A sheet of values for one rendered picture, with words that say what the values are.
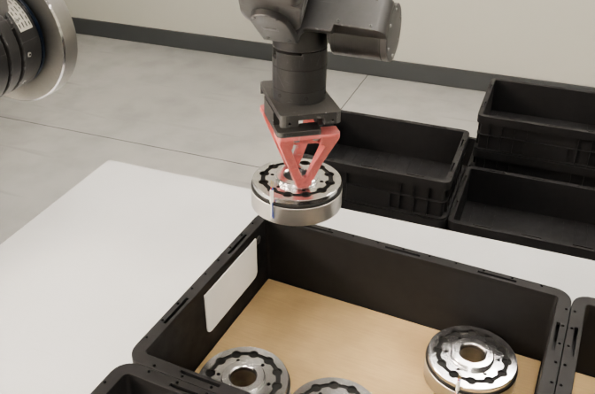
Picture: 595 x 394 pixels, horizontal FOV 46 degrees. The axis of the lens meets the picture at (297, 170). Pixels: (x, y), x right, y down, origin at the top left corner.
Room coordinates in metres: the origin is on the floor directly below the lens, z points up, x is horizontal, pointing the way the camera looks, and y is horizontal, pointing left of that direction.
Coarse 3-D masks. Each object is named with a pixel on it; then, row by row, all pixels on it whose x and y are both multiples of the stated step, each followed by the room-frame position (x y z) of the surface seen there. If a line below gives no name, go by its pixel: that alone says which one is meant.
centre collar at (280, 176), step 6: (282, 168) 0.69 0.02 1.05; (288, 168) 0.69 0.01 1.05; (300, 168) 0.69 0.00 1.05; (306, 168) 0.69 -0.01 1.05; (276, 174) 0.68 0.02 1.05; (282, 174) 0.68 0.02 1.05; (276, 180) 0.67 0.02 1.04; (282, 180) 0.66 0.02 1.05; (288, 180) 0.66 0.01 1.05; (288, 186) 0.66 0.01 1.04; (294, 186) 0.65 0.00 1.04
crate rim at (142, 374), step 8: (120, 368) 0.50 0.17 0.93; (128, 368) 0.50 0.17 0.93; (136, 368) 0.50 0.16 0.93; (144, 368) 0.50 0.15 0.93; (112, 376) 0.49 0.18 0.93; (120, 376) 0.49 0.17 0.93; (128, 376) 0.49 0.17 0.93; (136, 376) 0.49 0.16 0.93; (144, 376) 0.49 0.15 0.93; (152, 376) 0.49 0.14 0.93; (160, 376) 0.49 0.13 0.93; (168, 376) 0.49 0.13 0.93; (104, 384) 0.48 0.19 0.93; (112, 384) 0.48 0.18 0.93; (152, 384) 0.48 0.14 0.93; (160, 384) 0.48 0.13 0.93; (168, 384) 0.48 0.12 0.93; (176, 384) 0.48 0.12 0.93; (184, 384) 0.48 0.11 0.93; (96, 392) 0.47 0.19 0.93; (104, 392) 0.47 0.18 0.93; (168, 392) 0.47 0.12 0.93; (176, 392) 0.47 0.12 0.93; (184, 392) 0.47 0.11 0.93; (192, 392) 0.47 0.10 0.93; (200, 392) 0.47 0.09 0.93; (208, 392) 0.47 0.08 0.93
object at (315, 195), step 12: (264, 168) 0.70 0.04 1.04; (276, 168) 0.70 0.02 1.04; (324, 168) 0.71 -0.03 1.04; (252, 180) 0.67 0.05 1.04; (264, 180) 0.68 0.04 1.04; (324, 180) 0.67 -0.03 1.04; (336, 180) 0.67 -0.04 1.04; (264, 192) 0.64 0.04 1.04; (276, 192) 0.65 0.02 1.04; (288, 192) 0.65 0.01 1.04; (300, 192) 0.65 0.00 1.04; (312, 192) 0.65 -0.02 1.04; (324, 192) 0.65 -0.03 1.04; (336, 192) 0.65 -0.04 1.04; (288, 204) 0.63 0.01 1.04; (300, 204) 0.63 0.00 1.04; (312, 204) 0.63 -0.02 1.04
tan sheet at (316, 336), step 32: (288, 288) 0.74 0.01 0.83; (256, 320) 0.68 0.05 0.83; (288, 320) 0.68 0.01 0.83; (320, 320) 0.68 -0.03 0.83; (352, 320) 0.68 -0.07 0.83; (384, 320) 0.68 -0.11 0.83; (288, 352) 0.62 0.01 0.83; (320, 352) 0.62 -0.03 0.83; (352, 352) 0.62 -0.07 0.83; (384, 352) 0.62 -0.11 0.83; (416, 352) 0.62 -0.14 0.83; (384, 384) 0.57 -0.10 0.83; (416, 384) 0.57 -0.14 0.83
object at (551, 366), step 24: (240, 240) 0.71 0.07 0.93; (336, 240) 0.72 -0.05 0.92; (360, 240) 0.71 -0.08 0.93; (216, 264) 0.66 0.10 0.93; (432, 264) 0.67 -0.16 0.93; (456, 264) 0.66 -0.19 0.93; (192, 288) 0.62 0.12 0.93; (528, 288) 0.62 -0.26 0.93; (552, 288) 0.62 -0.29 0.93; (168, 312) 0.58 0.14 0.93; (144, 336) 0.54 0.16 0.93; (552, 336) 0.54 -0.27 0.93; (144, 360) 0.51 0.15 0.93; (552, 360) 0.51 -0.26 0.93; (192, 384) 0.48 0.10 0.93; (216, 384) 0.48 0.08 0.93; (552, 384) 0.48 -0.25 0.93
